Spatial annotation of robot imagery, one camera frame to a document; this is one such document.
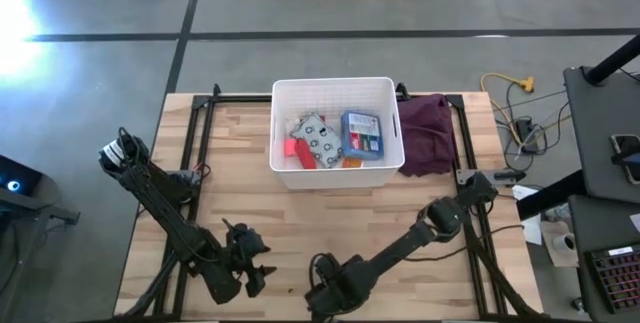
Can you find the black pole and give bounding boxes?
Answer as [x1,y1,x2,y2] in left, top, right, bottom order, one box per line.
[583,32,640,87]

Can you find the brown paper napkin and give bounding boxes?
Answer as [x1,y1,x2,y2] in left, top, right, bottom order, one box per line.
[539,219,581,269]

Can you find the white perforated plastic basket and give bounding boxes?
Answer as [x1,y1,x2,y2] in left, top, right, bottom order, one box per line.
[268,76,406,190]

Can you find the black keypad red keys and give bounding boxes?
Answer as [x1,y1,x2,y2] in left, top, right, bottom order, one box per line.
[583,242,640,315]

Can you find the black power strip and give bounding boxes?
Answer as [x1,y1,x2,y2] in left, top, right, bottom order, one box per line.
[514,116,540,155]

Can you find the black handled tool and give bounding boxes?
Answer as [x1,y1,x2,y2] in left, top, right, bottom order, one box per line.
[492,169,528,183]

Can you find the black cable sleeve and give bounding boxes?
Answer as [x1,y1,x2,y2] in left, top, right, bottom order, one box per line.
[463,222,549,323]
[118,251,182,320]

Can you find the black aluminium table frame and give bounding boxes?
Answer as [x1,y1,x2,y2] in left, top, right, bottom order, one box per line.
[114,82,551,323]

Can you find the blue first aid box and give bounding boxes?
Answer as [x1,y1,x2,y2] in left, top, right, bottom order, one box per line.
[339,110,386,162]

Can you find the white pouch with blue crosses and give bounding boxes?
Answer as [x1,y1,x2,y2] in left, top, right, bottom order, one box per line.
[289,112,346,170]

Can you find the black boom bar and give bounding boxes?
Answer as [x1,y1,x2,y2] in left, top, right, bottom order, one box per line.
[515,168,587,222]

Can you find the white cup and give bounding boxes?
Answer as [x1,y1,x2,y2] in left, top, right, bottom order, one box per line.
[552,231,579,255]

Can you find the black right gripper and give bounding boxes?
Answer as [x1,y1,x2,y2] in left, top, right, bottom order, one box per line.
[304,252,374,323]

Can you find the grey metal bracket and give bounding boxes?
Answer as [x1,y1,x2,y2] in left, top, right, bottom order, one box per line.
[455,167,496,187]

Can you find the black desk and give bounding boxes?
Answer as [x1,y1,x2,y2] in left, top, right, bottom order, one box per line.
[562,65,640,205]

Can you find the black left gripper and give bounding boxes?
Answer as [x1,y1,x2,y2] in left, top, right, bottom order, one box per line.
[221,217,278,299]

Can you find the black device blue light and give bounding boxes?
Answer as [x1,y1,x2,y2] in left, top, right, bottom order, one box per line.
[0,154,45,198]

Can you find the smartphone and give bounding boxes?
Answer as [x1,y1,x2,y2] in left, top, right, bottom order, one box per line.
[609,133,640,186]

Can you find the maroon cloth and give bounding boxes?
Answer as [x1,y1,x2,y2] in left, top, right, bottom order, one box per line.
[397,93,457,178]

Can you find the yellow extension cord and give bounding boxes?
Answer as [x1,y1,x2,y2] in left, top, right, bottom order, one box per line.
[479,71,536,149]

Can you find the white paper sheet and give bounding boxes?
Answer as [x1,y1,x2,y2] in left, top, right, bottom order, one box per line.
[510,184,545,247]

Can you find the red bandage roll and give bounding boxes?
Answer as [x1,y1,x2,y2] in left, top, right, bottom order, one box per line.
[293,137,319,171]

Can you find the dark grey desk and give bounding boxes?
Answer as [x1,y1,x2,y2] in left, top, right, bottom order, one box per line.
[567,193,640,323]

